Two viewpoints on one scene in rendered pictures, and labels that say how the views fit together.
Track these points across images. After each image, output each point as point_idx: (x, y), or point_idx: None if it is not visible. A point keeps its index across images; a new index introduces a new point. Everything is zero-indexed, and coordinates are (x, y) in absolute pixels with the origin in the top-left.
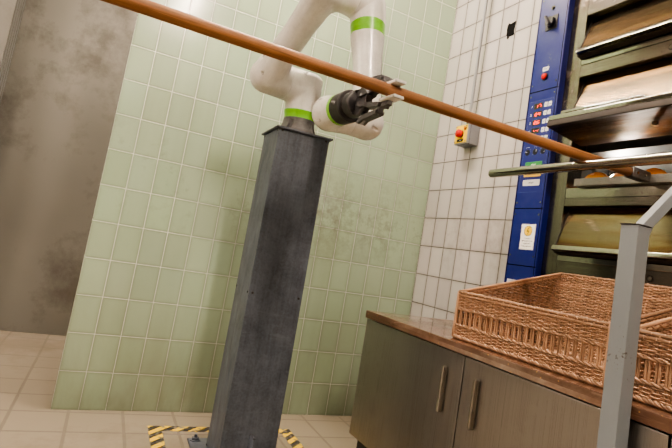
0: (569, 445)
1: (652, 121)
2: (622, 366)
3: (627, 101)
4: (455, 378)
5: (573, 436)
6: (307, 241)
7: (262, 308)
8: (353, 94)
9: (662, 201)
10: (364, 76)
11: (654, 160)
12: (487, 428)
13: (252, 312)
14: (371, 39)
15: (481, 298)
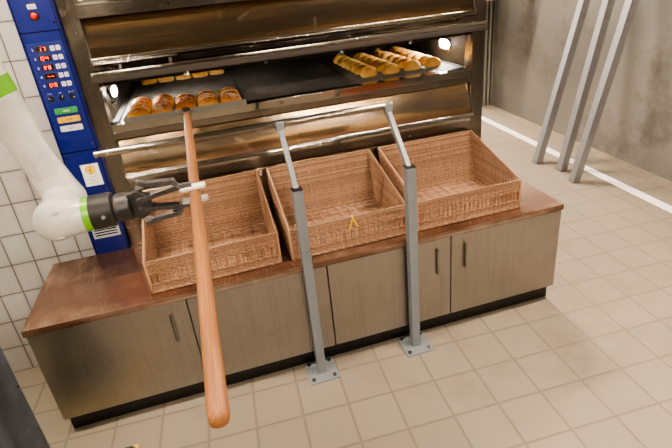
0: (281, 297)
1: (185, 72)
2: (310, 254)
3: (172, 63)
4: (182, 315)
5: (282, 292)
6: None
7: (8, 429)
8: (128, 202)
9: (291, 166)
10: (201, 202)
11: (253, 130)
12: (224, 323)
13: (7, 443)
14: (22, 105)
15: (172, 258)
